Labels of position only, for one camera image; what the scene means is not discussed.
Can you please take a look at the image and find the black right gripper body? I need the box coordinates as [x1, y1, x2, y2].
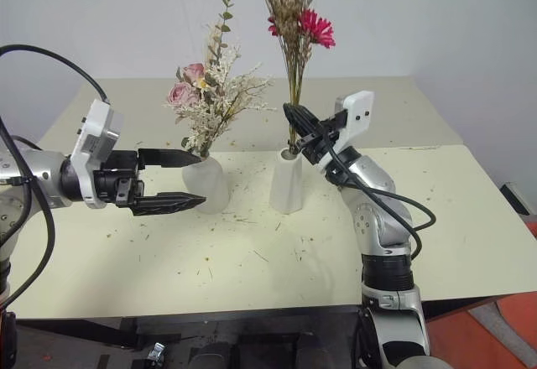
[297, 109, 349, 165]

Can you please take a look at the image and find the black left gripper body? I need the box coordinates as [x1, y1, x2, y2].
[92, 149, 147, 210]

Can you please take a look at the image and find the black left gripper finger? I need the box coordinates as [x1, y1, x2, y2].
[132, 191, 208, 218]
[137, 148, 202, 169]

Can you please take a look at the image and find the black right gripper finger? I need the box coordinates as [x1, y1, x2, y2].
[283, 102, 310, 140]
[294, 104, 323, 134]

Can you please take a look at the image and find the red gerbera dried bouquet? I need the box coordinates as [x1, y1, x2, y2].
[250, 0, 337, 157]

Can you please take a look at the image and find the round white vase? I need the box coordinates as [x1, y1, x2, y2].
[180, 153, 231, 215]

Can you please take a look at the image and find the tall angular white vase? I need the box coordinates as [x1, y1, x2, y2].
[268, 147, 305, 214]

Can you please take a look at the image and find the pink rose dried bouquet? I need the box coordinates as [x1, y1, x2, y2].
[162, 0, 279, 159]

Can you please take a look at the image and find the small metal clip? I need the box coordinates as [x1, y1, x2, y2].
[145, 342, 167, 369]

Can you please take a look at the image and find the black box with grey edge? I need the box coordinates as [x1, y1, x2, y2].
[500, 181, 537, 219]

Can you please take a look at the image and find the orange red object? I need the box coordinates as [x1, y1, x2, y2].
[422, 216, 537, 369]

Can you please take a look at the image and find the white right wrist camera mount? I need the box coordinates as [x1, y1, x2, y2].
[315, 90, 375, 174]

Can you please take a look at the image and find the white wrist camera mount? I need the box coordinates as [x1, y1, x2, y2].
[315, 90, 375, 174]
[69, 99, 126, 210]

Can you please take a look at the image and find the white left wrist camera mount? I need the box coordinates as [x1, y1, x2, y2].
[69, 99, 126, 210]

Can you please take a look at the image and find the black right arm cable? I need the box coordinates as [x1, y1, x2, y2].
[325, 132, 437, 257]

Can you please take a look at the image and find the black frame under table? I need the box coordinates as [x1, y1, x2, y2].
[15, 304, 362, 369]

